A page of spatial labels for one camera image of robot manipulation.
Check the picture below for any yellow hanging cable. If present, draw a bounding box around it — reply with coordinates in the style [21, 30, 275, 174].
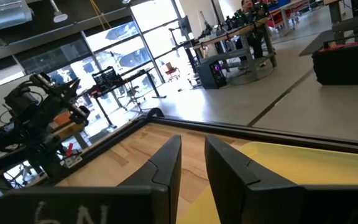
[88, 0, 113, 30]

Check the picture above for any yellow plastic bin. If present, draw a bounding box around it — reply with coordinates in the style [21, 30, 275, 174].
[176, 141, 358, 224]

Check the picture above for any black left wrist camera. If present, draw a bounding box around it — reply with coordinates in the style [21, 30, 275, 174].
[4, 86, 40, 118]

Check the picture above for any red clip on bracket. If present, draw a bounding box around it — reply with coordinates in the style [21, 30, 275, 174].
[63, 142, 83, 169]

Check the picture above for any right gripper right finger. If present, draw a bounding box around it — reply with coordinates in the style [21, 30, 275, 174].
[204, 134, 358, 224]

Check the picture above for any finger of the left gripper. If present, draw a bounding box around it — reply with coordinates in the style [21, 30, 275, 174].
[57, 78, 81, 98]
[70, 105, 91, 126]

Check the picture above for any black monitor on arm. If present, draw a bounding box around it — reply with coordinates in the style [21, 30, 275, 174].
[168, 15, 194, 47]

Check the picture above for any grey background workbench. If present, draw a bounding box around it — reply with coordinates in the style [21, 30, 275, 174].
[191, 17, 278, 82]

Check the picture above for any black computer with purple light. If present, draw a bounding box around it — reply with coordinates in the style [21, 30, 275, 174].
[196, 58, 228, 90]

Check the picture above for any large black equipment case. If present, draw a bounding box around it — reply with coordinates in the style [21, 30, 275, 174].
[311, 32, 358, 86]

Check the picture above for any black stand with keyboard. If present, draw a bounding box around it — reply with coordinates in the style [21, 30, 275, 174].
[87, 65, 167, 129]

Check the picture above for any red chair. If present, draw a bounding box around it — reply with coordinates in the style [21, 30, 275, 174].
[165, 62, 181, 82]

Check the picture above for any wooden background table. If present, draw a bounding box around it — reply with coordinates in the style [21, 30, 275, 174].
[48, 119, 88, 141]

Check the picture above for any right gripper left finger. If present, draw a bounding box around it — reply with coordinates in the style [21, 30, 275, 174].
[0, 134, 182, 224]

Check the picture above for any black frame clamp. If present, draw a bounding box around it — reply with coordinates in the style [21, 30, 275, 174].
[146, 107, 166, 121]

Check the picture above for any orange box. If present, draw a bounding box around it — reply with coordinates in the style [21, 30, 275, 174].
[53, 111, 71, 125]

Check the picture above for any white hanging lamp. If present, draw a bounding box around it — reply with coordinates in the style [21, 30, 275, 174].
[48, 0, 69, 24]

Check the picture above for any person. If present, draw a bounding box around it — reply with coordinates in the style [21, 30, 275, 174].
[236, 0, 272, 68]

